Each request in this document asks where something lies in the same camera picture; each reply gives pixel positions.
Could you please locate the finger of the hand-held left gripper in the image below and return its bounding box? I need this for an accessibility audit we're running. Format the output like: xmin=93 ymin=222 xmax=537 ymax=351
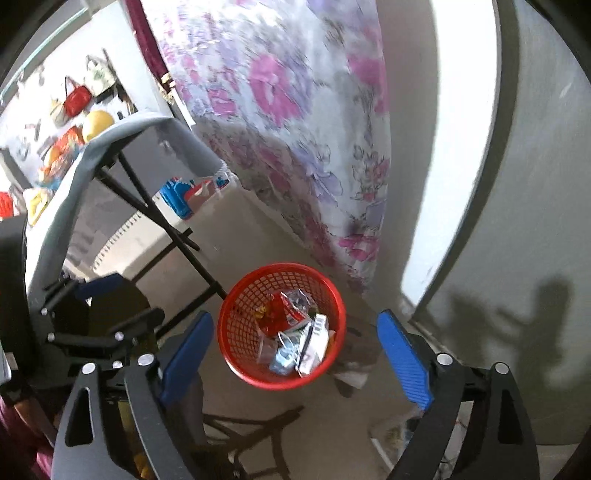
xmin=41 ymin=272 xmax=125 ymax=315
xmin=46 ymin=307 xmax=166 ymax=365

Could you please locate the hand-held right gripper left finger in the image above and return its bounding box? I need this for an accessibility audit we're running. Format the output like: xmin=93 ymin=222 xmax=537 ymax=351
xmin=53 ymin=311 xmax=214 ymax=480

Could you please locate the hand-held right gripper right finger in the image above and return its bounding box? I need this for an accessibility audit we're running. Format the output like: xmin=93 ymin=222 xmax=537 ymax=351
xmin=376 ymin=310 xmax=541 ymax=480

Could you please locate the red plastic waste basket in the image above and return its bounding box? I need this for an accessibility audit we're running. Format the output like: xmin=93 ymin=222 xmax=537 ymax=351
xmin=217 ymin=263 xmax=347 ymax=392

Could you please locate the light blue wrapper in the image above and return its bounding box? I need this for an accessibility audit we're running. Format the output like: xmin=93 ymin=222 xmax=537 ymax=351
xmin=268 ymin=342 xmax=301 ymax=374

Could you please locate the red white carton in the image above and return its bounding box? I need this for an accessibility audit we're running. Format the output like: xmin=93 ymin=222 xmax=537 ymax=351
xmin=256 ymin=291 xmax=319 ymax=335

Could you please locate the clear plastic wrapper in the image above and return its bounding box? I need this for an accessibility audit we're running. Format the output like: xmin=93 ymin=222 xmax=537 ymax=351
xmin=281 ymin=288 xmax=319 ymax=315

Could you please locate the person's left forearm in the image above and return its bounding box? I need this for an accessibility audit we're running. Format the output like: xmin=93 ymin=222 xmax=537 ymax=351
xmin=0 ymin=392 xmax=58 ymax=480

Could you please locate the light blue tablecloth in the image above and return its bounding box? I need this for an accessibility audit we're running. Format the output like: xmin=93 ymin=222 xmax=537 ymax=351
xmin=25 ymin=112 xmax=227 ymax=315

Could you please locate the yellow plastic bag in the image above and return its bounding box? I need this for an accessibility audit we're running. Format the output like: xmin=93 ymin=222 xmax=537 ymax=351
xmin=28 ymin=189 xmax=51 ymax=224

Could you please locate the blue plastic stool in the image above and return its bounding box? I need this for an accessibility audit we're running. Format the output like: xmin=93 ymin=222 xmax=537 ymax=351
xmin=159 ymin=178 xmax=199 ymax=220

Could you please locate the orange red gift box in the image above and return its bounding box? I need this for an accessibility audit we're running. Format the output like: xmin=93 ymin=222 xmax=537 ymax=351
xmin=55 ymin=127 xmax=86 ymax=153

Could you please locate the yellow pomelo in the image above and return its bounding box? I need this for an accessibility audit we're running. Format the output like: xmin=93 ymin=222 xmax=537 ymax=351
xmin=82 ymin=110 xmax=115 ymax=143

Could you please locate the red handbag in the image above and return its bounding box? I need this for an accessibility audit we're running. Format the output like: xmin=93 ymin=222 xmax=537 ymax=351
xmin=62 ymin=76 xmax=93 ymax=118

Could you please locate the white tote bag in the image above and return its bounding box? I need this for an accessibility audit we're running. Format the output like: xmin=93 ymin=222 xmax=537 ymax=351
xmin=84 ymin=54 xmax=117 ymax=97

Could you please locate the maroon curtain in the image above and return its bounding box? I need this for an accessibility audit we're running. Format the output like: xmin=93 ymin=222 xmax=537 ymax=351
xmin=124 ymin=0 xmax=174 ymax=100

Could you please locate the pink floral sheet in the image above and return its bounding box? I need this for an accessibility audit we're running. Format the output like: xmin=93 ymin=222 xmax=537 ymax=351
xmin=139 ymin=0 xmax=393 ymax=296

